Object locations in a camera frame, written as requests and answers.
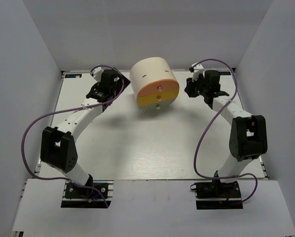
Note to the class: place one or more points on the right blue table label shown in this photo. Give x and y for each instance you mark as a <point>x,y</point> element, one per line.
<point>224,73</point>

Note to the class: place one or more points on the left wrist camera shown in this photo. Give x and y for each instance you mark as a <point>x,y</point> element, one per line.
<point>96,73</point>

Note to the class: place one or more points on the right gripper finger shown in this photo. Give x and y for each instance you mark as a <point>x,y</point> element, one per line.
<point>190,89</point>
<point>199,92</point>

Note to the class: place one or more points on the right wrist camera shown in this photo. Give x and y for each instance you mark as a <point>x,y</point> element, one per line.
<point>196,69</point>

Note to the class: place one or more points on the orange drawer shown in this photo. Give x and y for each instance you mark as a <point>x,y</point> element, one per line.
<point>158,86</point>

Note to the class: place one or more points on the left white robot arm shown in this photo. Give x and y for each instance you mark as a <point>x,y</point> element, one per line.
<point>58,148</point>

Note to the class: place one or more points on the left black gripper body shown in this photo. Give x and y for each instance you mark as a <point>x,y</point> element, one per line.
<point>119,84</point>

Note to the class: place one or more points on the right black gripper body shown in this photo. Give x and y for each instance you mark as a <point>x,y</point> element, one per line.
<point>201,85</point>

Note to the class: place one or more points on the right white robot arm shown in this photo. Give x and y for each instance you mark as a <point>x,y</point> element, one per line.
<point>248,137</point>

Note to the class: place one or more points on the left blue table label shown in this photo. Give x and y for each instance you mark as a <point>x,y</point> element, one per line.
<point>73,75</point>

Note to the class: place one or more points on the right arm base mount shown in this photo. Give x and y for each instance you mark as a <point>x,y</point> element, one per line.
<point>215,195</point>

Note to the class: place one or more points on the cream round drawer box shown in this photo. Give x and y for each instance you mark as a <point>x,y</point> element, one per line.
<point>149,70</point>

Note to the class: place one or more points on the blue table label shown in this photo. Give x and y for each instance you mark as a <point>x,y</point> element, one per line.
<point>73,75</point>
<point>224,73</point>

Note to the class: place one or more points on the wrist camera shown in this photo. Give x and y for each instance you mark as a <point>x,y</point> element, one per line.
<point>196,69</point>
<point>96,73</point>

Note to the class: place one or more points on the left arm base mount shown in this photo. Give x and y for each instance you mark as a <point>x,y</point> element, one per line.
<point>75,197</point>

